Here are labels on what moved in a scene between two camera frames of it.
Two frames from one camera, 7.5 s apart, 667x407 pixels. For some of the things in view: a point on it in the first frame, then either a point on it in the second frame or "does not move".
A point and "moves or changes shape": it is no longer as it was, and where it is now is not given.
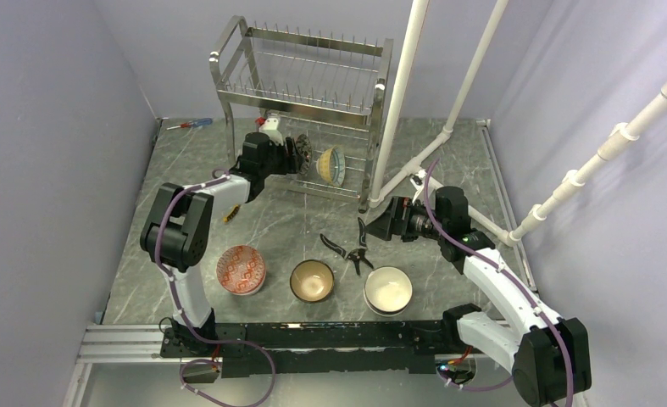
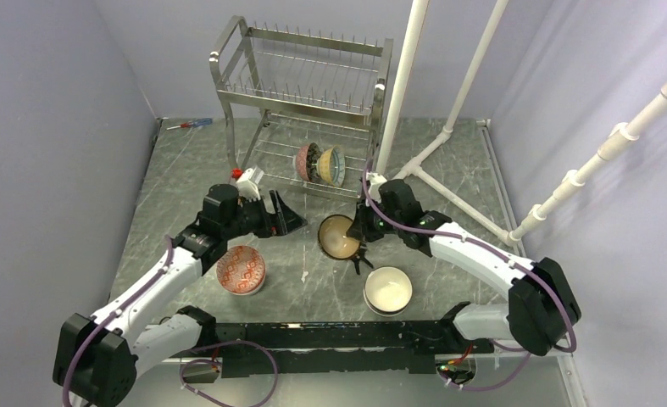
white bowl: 387,291 does not move
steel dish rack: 302,108 does not move
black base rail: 319,348 does not move
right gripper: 397,219 to 357,229
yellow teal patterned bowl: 330,165 does not move
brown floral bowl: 304,153 moves or changes shape
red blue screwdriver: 197,122 does not move
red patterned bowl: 241,270 does not move
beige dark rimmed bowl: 312,281 to 333,238
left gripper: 290,163 to 287,220
